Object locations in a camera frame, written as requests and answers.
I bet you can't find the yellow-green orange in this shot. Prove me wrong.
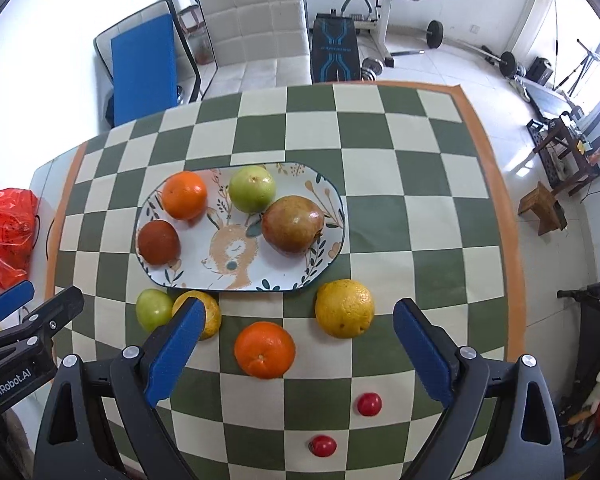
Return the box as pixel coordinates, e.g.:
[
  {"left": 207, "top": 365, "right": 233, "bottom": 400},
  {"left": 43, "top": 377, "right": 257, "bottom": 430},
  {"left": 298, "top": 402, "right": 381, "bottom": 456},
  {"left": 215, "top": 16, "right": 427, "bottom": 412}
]
[{"left": 172, "top": 290, "right": 222, "bottom": 341}]

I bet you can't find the red plastic bag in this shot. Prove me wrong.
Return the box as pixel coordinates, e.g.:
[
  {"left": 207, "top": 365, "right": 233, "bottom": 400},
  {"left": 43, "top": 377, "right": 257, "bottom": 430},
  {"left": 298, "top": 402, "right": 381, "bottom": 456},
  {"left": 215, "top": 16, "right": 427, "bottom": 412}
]
[{"left": 0, "top": 188, "right": 40, "bottom": 289}]

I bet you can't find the black tripod stand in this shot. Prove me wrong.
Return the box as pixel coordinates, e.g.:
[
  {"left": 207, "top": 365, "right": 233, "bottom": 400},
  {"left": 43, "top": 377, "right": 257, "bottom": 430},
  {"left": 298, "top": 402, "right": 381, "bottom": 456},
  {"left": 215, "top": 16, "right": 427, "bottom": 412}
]
[{"left": 554, "top": 0, "right": 600, "bottom": 97}]

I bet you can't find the pomegranate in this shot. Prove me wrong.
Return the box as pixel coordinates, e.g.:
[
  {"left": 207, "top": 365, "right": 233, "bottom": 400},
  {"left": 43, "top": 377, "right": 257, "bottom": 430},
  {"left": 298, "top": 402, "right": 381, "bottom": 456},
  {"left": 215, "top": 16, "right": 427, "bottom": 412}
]
[{"left": 261, "top": 195, "right": 327, "bottom": 257}]

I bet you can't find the black speaker box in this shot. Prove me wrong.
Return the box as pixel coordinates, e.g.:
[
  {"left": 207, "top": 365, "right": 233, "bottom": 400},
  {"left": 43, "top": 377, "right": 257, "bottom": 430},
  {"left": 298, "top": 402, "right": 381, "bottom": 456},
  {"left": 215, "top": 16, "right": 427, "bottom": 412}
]
[{"left": 527, "top": 56, "right": 554, "bottom": 86}]

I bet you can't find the green white checkered tablecloth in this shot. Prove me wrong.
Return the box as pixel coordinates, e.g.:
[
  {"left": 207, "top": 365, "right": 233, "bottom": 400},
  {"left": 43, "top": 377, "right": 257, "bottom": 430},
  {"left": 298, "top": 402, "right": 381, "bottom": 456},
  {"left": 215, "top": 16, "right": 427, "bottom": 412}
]
[{"left": 45, "top": 81, "right": 527, "bottom": 480}]

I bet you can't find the treadmill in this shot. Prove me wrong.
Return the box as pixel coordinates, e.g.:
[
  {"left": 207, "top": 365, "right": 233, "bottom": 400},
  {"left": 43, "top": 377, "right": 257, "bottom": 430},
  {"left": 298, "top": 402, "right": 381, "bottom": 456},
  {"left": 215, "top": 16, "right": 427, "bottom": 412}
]
[{"left": 512, "top": 77, "right": 581, "bottom": 122}]

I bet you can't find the dark wooden side table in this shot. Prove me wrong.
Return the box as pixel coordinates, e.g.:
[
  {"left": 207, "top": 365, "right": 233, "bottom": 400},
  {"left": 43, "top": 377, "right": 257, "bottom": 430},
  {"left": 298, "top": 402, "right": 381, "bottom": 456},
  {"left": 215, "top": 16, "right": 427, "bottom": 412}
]
[{"left": 535, "top": 115, "right": 600, "bottom": 197}]

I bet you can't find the dark brown round fruit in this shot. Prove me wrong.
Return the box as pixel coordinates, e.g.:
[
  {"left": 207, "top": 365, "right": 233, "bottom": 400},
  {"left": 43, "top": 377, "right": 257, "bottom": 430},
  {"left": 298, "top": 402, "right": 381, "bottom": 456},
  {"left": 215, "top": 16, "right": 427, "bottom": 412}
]
[{"left": 137, "top": 219, "right": 182, "bottom": 266}]

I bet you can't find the chair with blue board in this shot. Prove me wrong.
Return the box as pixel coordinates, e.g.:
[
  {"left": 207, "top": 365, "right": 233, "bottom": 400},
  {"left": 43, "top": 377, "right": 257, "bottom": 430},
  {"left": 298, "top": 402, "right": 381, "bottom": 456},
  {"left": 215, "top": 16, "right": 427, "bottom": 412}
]
[{"left": 94, "top": 0, "right": 202, "bottom": 128}]

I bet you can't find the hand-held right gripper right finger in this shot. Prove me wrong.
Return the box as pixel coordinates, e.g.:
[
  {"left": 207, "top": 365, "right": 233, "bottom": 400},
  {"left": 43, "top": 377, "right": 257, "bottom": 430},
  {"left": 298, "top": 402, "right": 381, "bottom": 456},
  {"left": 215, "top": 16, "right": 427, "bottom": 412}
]
[{"left": 393, "top": 297, "right": 566, "bottom": 480}]

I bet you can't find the large green apple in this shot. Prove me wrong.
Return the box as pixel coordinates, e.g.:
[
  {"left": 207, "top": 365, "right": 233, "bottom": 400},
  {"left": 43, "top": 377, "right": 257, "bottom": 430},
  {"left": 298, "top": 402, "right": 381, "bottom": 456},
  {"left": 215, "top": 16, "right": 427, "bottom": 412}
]
[{"left": 228, "top": 165, "right": 277, "bottom": 214}]

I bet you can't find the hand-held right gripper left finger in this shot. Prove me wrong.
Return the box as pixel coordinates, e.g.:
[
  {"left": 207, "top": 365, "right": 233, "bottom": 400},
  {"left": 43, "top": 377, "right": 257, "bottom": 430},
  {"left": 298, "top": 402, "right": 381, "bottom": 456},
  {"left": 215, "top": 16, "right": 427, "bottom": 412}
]
[{"left": 34, "top": 297, "right": 207, "bottom": 480}]

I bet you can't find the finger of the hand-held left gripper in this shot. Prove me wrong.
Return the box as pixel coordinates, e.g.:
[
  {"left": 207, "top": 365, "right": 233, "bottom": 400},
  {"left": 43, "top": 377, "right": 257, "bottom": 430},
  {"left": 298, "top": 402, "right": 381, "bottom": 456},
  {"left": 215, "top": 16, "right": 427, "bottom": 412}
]
[
  {"left": 0, "top": 280, "right": 36, "bottom": 335},
  {"left": 0, "top": 286, "right": 86, "bottom": 367}
]

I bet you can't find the red cherry tomato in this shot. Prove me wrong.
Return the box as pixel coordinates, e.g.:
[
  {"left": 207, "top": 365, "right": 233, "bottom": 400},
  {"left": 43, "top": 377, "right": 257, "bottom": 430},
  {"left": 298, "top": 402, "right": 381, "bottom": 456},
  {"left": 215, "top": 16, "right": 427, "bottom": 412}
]
[
  {"left": 356, "top": 391, "right": 383, "bottom": 417},
  {"left": 308, "top": 434, "right": 338, "bottom": 459}
]

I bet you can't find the black blue weight bench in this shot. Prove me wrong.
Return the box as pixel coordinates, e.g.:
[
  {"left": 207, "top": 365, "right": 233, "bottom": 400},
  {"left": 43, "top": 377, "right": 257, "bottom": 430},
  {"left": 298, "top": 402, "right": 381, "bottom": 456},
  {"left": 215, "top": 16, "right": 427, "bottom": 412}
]
[{"left": 310, "top": 11, "right": 363, "bottom": 84}]

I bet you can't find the large yellow orange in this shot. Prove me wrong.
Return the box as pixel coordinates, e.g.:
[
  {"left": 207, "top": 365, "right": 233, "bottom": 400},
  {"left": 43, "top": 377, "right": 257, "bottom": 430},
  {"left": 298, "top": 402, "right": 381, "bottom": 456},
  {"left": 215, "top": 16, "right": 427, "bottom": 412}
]
[{"left": 314, "top": 279, "right": 376, "bottom": 339}]

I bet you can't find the black cable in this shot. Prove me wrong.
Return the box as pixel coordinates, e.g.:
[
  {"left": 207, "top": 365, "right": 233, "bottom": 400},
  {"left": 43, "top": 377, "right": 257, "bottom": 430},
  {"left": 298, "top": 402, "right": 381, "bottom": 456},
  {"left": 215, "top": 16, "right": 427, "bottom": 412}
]
[{"left": 32, "top": 214, "right": 57, "bottom": 262}]

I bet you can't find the bright orange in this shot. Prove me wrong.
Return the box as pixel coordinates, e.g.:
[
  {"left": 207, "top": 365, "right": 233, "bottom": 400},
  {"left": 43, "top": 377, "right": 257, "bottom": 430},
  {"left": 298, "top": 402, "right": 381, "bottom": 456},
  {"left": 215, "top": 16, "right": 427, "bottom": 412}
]
[
  {"left": 234, "top": 321, "right": 297, "bottom": 380},
  {"left": 161, "top": 171, "right": 209, "bottom": 221}
]

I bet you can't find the wooden stool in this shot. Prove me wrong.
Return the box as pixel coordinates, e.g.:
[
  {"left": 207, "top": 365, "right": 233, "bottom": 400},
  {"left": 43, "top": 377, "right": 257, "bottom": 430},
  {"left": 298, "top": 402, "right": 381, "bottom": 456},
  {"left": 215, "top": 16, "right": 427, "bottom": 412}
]
[{"left": 518, "top": 181, "right": 567, "bottom": 236}]

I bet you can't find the white barbell rack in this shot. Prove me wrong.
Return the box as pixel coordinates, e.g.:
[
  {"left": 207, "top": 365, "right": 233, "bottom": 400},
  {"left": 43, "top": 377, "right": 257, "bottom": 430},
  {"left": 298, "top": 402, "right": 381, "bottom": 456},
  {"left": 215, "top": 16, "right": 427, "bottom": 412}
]
[{"left": 377, "top": 0, "right": 397, "bottom": 68}]

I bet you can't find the small barbell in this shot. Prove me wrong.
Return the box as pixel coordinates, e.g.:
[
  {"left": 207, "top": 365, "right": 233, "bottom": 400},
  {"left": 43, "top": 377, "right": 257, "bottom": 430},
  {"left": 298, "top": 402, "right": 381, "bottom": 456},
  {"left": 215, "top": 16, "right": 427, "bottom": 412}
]
[{"left": 426, "top": 20, "right": 521, "bottom": 79}]

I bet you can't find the silver exercise machine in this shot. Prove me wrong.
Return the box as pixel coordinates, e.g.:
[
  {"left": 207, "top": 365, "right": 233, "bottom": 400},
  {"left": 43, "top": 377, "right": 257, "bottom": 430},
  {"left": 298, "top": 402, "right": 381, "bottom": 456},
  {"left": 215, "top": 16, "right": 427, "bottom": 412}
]
[{"left": 341, "top": 0, "right": 381, "bottom": 36}]

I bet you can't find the black plastic crate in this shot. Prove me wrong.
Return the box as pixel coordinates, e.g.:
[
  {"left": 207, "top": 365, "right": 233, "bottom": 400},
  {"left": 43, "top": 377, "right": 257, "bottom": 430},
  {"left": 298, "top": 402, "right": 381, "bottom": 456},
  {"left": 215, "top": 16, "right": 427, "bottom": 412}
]
[{"left": 527, "top": 120, "right": 549, "bottom": 159}]

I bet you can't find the white padded chair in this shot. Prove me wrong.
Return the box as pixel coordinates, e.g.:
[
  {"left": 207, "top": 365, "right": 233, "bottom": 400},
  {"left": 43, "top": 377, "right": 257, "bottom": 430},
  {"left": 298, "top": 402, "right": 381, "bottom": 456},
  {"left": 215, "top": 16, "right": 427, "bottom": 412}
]
[{"left": 196, "top": 0, "right": 313, "bottom": 101}]

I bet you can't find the small green apple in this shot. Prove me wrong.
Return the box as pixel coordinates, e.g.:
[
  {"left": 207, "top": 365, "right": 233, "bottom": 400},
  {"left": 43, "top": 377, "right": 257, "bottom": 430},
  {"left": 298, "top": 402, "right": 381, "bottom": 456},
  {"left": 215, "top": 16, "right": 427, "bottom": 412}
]
[{"left": 135, "top": 288, "right": 176, "bottom": 333}]

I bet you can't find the oval deer-pattern plate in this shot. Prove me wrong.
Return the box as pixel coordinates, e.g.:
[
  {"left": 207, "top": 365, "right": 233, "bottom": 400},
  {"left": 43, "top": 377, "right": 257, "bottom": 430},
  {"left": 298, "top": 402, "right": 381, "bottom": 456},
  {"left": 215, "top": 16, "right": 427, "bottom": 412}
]
[{"left": 134, "top": 161, "right": 347, "bottom": 293}]

